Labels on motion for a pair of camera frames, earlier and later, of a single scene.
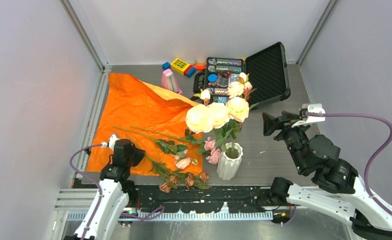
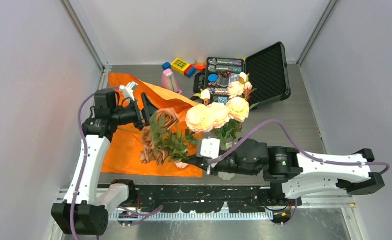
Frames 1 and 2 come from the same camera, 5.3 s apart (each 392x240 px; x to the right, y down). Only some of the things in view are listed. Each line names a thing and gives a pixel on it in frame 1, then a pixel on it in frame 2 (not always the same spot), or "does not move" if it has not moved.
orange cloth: [148, 128] does not move
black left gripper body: [135, 158] -> [130, 115]
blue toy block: [166, 66] does not move
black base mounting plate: [237, 198] does not move
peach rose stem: [205, 118] does not move
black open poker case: [266, 70] does not move
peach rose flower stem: [237, 107] does not move
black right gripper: [269, 123] -> [196, 160]
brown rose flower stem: [173, 177] -> [161, 143]
